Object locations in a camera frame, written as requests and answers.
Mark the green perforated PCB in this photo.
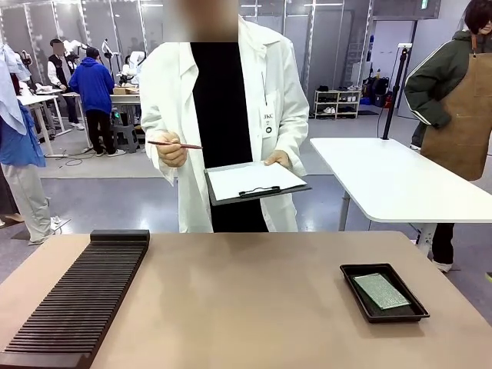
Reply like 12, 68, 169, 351
352, 272, 412, 312

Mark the white paper sheet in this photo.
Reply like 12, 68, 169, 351
205, 161, 308, 202

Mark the dark grey clipboard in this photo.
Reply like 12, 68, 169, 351
203, 161, 314, 207

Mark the dark red pen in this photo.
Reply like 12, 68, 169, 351
147, 140, 204, 151

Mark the person's right forearm white sleeve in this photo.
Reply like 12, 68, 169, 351
140, 95, 181, 187

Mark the person's left forearm white sleeve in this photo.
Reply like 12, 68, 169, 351
274, 95, 311, 174

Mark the black slotted PCB rack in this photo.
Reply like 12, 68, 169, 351
0, 229, 151, 369

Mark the person's left hand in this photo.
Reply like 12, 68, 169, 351
264, 150, 291, 168

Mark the person's right hand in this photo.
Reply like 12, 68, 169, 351
156, 131, 189, 168

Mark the black plastic tray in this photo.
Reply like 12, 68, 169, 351
339, 262, 431, 324

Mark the large white table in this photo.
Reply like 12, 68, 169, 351
309, 137, 492, 257

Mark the person in brown apron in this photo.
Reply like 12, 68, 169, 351
403, 0, 492, 274

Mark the black tripod pole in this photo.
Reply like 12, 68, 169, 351
381, 42, 414, 141

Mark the black luggage pile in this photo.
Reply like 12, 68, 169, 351
362, 68, 393, 108

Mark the wooden shoe shelf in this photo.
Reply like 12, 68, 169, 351
313, 88, 363, 121

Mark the white name badge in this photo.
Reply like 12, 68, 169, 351
261, 101, 278, 138

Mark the person in white lab coat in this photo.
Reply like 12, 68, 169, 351
139, 15, 311, 234

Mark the grey step stool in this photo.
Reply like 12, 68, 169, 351
111, 123, 141, 155

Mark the white background workbench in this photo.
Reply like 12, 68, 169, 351
61, 91, 143, 151

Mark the person in blue hoodie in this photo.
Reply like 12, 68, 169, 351
68, 46, 126, 158

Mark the person in varsity jacket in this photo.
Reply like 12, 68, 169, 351
46, 38, 86, 131

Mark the small white background table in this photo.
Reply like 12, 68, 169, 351
15, 88, 73, 159

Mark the person in light blue shirt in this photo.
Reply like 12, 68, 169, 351
0, 42, 72, 246

